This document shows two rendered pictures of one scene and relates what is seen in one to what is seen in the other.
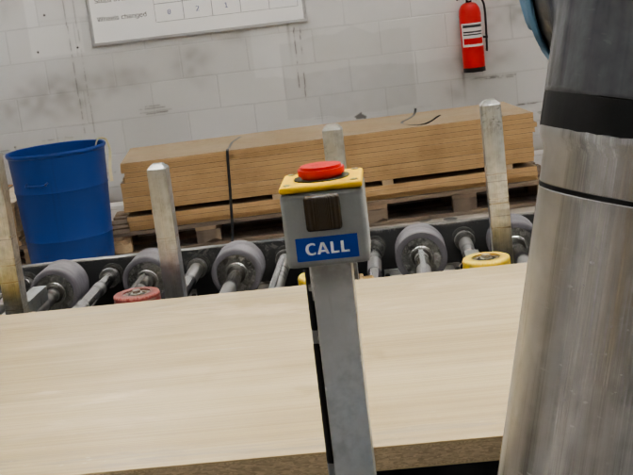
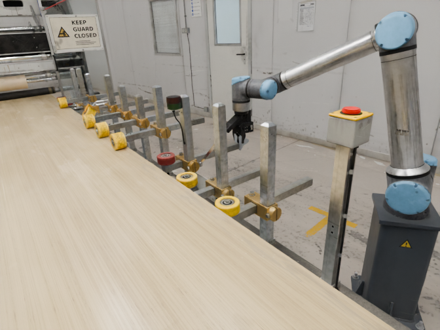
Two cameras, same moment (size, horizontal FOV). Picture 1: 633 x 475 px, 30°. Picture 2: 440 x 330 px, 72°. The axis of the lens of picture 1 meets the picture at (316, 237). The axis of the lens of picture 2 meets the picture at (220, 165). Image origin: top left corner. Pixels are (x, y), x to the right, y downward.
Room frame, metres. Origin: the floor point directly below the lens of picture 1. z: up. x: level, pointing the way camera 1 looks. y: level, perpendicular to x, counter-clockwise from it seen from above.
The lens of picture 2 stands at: (1.67, 0.32, 1.41)
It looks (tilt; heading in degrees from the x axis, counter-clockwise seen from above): 24 degrees down; 230
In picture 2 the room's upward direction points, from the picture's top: 3 degrees counter-clockwise
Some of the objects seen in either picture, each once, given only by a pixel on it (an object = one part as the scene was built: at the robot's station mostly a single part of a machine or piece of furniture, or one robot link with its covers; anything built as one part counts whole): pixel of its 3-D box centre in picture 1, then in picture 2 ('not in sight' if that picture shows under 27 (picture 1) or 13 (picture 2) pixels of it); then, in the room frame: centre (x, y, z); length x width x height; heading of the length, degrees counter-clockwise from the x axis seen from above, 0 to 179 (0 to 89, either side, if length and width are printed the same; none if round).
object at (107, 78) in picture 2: not in sight; (112, 110); (0.87, -1.77, 0.93); 0.03 x 0.03 x 0.48; 86
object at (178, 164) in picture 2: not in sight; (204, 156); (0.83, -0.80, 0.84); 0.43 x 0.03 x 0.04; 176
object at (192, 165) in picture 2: not in sight; (186, 163); (0.94, -0.79, 0.85); 0.13 x 0.06 x 0.05; 86
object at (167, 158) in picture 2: not in sight; (167, 165); (1.04, -0.82, 0.85); 0.08 x 0.08 x 0.11
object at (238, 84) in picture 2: not in sight; (241, 89); (0.59, -0.78, 1.14); 0.10 x 0.09 x 0.12; 104
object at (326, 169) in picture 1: (321, 174); (351, 111); (1.00, -0.01, 1.22); 0.04 x 0.04 x 0.02
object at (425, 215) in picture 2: not in sight; (407, 199); (0.23, -0.06, 0.65); 0.19 x 0.19 x 0.10
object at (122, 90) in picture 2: not in sight; (128, 123); (0.89, -1.52, 0.89); 0.03 x 0.03 x 0.48; 86
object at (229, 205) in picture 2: not in sight; (228, 215); (1.11, -0.32, 0.85); 0.08 x 0.08 x 0.11
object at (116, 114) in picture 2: not in sight; (128, 112); (0.86, -1.55, 0.95); 0.50 x 0.04 x 0.04; 176
